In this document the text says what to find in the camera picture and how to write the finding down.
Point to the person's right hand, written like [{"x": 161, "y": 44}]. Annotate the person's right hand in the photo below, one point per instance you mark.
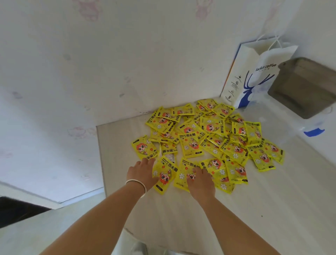
[{"x": 202, "y": 185}]

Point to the person's left hand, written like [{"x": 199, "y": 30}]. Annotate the person's left hand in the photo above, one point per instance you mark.
[{"x": 140, "y": 173}]

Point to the person's right fingers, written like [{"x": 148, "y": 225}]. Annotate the person's right fingers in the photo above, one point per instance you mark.
[{"x": 199, "y": 174}]

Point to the person's left fingers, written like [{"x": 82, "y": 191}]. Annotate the person's left fingers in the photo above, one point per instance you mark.
[{"x": 151, "y": 165}]

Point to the yellow snack packet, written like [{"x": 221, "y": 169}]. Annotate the yellow snack packet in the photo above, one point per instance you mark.
[
  {"x": 185, "y": 170},
  {"x": 166, "y": 174}
]

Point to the person's left forearm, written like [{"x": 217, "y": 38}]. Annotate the person's left forearm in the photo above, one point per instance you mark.
[{"x": 105, "y": 218}]

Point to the person's right forearm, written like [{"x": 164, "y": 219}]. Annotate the person's right forearm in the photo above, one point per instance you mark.
[{"x": 231, "y": 226}]

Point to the pile of yellow packets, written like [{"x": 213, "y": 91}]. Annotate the pile of yellow packets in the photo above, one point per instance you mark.
[{"x": 210, "y": 131}]

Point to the white paper bag blue deer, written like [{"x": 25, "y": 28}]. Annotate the white paper bag blue deer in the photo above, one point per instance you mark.
[{"x": 252, "y": 78}]

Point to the blue plastic clip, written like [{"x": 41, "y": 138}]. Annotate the blue plastic clip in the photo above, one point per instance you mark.
[{"x": 313, "y": 132}]

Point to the clear plastic storage box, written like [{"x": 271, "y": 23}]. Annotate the clear plastic storage box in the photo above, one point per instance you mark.
[{"x": 309, "y": 122}]

